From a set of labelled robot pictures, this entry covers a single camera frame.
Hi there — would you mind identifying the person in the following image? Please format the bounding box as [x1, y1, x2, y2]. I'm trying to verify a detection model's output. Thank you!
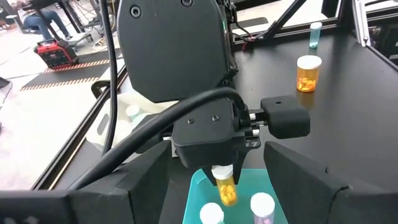
[6, 0, 72, 41]

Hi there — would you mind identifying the teal plastic bin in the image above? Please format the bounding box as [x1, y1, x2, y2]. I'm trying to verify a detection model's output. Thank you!
[182, 168, 289, 224]

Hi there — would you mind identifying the black mat with orange stripes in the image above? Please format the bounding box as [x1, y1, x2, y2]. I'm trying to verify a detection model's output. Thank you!
[19, 49, 124, 93]

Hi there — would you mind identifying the silver aluminium profile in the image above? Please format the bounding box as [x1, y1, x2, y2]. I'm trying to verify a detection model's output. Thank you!
[353, 0, 373, 47]

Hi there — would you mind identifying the teal pill bottle white cap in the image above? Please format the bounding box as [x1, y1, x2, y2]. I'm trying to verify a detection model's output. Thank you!
[308, 21, 323, 49]

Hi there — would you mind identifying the black diagonal frame strut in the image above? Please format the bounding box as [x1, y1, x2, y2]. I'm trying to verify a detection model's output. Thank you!
[262, 0, 308, 40]

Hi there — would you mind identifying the small orange pill bottle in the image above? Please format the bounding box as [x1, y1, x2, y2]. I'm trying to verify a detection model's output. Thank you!
[211, 164, 239, 207]

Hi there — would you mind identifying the black frame hook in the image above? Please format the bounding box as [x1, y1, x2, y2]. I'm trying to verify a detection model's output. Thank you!
[90, 80, 113, 100]

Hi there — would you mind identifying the red portable generator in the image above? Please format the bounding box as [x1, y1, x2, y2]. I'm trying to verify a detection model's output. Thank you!
[33, 39, 80, 70]

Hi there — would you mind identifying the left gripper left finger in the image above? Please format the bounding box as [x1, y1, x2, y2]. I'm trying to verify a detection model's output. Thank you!
[115, 140, 173, 224]

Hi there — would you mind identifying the small clear vial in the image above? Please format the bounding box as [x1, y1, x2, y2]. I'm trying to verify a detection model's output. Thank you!
[250, 192, 276, 224]

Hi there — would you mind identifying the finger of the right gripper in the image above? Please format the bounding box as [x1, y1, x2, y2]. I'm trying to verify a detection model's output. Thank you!
[260, 95, 311, 140]
[136, 113, 174, 147]

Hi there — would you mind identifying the red connector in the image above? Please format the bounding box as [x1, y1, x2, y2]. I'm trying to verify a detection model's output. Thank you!
[241, 36, 257, 52]

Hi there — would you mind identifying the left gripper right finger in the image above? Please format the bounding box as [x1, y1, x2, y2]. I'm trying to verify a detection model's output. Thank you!
[263, 141, 348, 224]

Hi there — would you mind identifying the thick black camera cable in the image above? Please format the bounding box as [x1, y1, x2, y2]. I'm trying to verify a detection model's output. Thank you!
[67, 0, 251, 190]

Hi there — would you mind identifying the large orange pill bottle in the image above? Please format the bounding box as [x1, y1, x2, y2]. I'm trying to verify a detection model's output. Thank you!
[296, 55, 323, 93]

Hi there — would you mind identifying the clear pill bottle white cap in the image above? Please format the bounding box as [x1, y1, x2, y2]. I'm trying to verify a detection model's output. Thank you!
[199, 202, 225, 224]

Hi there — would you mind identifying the white plastic bin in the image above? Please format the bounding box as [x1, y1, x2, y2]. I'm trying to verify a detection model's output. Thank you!
[85, 91, 180, 149]

